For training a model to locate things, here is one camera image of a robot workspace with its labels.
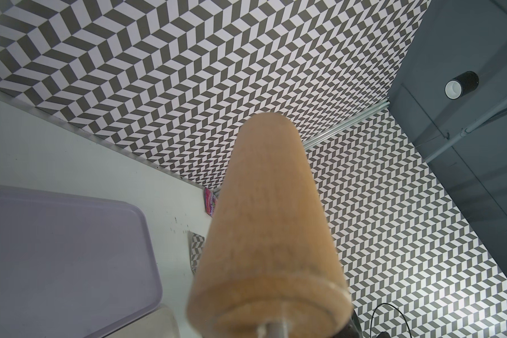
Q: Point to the purple plastic tray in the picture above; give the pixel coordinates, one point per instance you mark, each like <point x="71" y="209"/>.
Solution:
<point x="73" y="266"/>

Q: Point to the black ceiling spotlight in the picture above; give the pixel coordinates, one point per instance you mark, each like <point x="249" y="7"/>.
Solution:
<point x="461" y="85"/>

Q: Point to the black handled metal scraper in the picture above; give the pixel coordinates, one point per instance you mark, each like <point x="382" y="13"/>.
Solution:
<point x="196" y="245"/>

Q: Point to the beige plastic tray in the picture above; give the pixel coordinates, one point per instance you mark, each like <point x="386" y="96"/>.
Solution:
<point x="160" y="323"/>

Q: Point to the wooden dough roller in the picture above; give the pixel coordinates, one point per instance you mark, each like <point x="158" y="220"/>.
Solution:
<point x="269" y="257"/>

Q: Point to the pink snack bag far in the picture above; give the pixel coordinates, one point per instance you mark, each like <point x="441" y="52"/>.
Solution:
<point x="210" y="201"/>

